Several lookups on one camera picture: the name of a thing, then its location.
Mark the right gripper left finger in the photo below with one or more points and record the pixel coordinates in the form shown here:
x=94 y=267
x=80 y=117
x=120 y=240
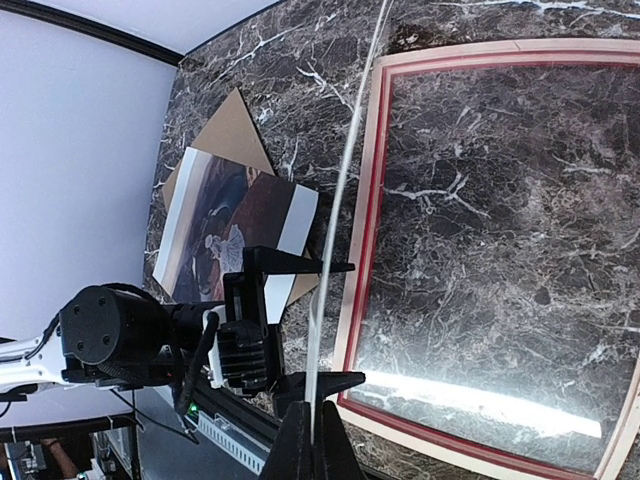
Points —
x=290 y=457

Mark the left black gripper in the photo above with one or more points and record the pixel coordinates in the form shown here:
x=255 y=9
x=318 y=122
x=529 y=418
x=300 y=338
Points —
x=247 y=353

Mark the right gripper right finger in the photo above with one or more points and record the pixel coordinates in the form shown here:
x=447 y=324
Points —
x=337 y=459

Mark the white photo mat border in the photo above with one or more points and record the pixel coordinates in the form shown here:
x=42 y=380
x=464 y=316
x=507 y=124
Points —
x=317 y=316

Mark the wooden picture frame red edge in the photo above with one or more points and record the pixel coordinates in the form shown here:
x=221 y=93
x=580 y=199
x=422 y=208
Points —
x=380 y=200

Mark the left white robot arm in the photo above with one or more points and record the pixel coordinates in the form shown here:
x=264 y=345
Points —
x=117 y=336

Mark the printed photo of painting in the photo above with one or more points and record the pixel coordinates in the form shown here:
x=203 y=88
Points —
x=218 y=208

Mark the grey slotted cable duct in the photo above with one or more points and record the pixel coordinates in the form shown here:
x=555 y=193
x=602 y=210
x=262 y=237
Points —
x=235 y=442

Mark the black front table rail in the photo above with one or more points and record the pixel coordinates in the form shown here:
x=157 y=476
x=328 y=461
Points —
x=261 y=426

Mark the left black corner post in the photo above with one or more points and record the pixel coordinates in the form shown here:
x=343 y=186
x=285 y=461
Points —
x=91 y=28

